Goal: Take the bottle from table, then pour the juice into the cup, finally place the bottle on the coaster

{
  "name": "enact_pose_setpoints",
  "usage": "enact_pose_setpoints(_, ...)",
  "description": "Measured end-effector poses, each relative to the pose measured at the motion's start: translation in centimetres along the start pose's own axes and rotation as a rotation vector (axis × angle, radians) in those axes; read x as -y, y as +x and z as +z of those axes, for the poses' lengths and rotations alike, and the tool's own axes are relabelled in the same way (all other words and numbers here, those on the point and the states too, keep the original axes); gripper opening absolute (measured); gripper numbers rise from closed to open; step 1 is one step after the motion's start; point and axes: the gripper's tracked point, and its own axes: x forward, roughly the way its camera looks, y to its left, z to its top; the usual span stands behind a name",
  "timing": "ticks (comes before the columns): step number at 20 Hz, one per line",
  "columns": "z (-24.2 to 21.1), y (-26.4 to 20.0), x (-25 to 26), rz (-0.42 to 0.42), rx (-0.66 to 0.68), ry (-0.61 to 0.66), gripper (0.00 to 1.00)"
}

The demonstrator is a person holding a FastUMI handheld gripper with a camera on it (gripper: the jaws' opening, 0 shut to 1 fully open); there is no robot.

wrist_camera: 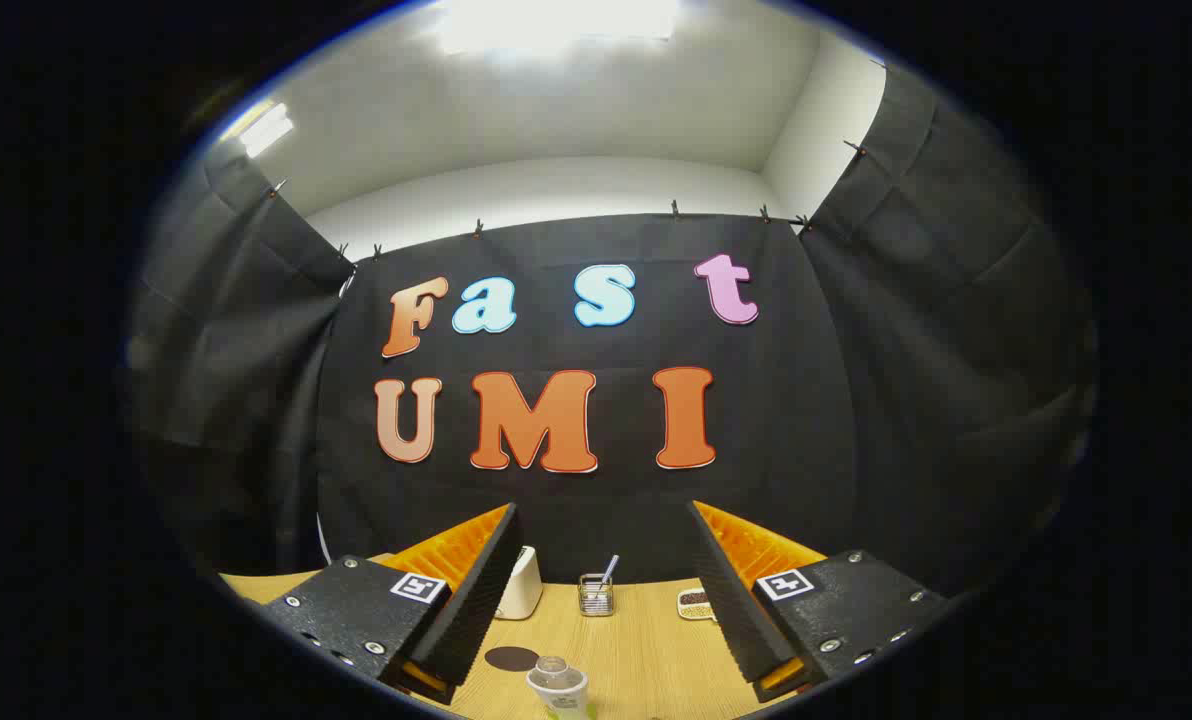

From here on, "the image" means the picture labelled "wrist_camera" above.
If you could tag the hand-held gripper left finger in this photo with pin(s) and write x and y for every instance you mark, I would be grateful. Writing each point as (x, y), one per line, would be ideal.
(476, 600)

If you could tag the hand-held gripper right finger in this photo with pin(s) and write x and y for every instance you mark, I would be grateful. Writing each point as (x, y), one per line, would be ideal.
(731, 600)

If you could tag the dark brown round coaster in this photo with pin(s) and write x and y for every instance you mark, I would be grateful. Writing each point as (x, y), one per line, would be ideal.
(508, 659)

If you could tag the clear juice bottle green label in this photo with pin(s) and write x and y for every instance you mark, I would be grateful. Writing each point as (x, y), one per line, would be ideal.
(558, 685)

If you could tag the small white dish of beans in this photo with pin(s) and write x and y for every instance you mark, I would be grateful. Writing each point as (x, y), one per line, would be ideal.
(694, 603)

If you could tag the cream plastic dispenser box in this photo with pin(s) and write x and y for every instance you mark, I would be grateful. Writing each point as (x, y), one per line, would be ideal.
(522, 590)

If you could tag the wooden table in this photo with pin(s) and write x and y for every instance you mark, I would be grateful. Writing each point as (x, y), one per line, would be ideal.
(636, 660)

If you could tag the thin stick in holder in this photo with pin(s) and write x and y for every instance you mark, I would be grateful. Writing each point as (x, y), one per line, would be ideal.
(610, 568)

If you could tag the ceiling light tube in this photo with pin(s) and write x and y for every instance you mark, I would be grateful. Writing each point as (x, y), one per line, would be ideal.
(266, 130)

